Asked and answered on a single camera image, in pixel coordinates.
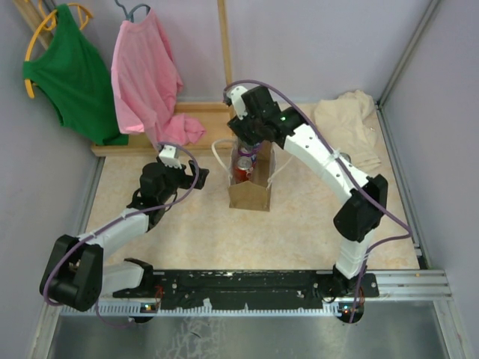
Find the grey hanger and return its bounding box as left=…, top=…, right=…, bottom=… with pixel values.
left=115, top=0, right=151, bottom=22

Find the middle red soda can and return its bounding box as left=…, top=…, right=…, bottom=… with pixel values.
left=233, top=156, right=254, bottom=183

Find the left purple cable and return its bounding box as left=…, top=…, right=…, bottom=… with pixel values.
left=43, top=141, right=199, bottom=329

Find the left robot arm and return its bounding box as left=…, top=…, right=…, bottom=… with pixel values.
left=39, top=159, right=210, bottom=312

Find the beige folded cloth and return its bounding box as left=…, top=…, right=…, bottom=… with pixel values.
left=313, top=90, right=381, bottom=172

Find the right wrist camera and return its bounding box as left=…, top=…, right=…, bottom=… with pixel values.
left=223, top=85, right=248, bottom=120

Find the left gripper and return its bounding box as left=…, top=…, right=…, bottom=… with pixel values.
left=157, top=156, right=209, bottom=203

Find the aluminium frame profile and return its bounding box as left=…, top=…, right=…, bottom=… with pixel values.
left=95, top=271, right=450, bottom=319

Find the yellow hanger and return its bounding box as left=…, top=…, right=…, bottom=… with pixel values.
left=22, top=2, right=94, bottom=99

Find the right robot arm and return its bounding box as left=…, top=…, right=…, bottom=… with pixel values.
left=225, top=86, right=388, bottom=297

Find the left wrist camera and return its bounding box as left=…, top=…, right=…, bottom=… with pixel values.
left=157, top=144, right=182, bottom=169

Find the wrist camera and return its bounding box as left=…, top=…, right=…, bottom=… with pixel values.
left=157, top=144, right=182, bottom=169
left=223, top=85, right=248, bottom=120

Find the purple cable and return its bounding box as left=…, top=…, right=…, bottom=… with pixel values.
left=43, top=141, right=199, bottom=329
left=223, top=79, right=412, bottom=326

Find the brown canvas bag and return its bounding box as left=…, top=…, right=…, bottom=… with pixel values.
left=211, top=138, right=293, bottom=212

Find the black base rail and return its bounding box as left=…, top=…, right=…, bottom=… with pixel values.
left=113, top=270, right=379, bottom=314

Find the purple soda can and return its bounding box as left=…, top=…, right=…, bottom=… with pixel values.
left=237, top=141, right=261, bottom=157
left=250, top=153, right=257, bottom=168

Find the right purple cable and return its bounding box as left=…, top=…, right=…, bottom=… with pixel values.
left=223, top=79, right=412, bottom=326

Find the pink t-shirt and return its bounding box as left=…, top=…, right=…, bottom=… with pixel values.
left=111, top=10, right=206, bottom=146

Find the red cola can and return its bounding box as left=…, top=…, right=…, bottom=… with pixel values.
left=341, top=153, right=352, bottom=164

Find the wooden clothes rack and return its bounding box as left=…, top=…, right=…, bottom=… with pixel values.
left=1, top=1, right=233, bottom=157

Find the green tank top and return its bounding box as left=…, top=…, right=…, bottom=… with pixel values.
left=22, top=3, right=129, bottom=146

